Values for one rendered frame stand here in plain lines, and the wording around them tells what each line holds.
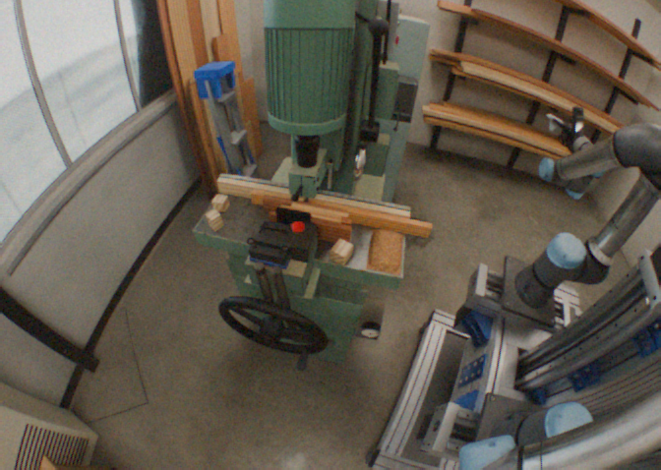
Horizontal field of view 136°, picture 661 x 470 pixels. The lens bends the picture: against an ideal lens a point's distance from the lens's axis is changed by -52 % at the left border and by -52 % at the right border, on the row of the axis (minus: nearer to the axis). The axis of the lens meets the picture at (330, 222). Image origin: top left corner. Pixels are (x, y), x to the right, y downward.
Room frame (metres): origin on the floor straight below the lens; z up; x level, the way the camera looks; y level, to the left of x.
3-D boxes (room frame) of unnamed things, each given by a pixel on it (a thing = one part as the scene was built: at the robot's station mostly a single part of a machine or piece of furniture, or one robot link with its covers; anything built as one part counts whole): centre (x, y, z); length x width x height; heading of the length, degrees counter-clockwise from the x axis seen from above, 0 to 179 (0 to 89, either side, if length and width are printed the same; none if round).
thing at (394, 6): (0.88, -0.12, 1.40); 0.10 x 0.06 x 0.16; 170
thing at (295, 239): (0.39, 0.10, 0.99); 0.13 x 0.11 x 0.06; 80
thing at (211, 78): (1.30, 0.57, 0.58); 0.27 x 0.25 x 1.16; 84
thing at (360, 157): (0.69, -0.07, 1.02); 0.12 x 0.03 x 0.12; 170
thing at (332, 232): (0.49, 0.05, 0.93); 0.22 x 0.01 x 0.06; 80
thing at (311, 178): (0.60, 0.06, 1.03); 0.14 x 0.07 x 0.09; 170
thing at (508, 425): (-0.07, -0.48, 0.87); 0.15 x 0.15 x 0.10
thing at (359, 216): (0.57, -0.02, 0.92); 0.54 x 0.02 x 0.04; 80
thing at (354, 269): (0.48, 0.09, 0.87); 0.61 x 0.30 x 0.06; 80
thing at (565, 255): (0.38, -0.69, 0.98); 0.13 x 0.12 x 0.14; 80
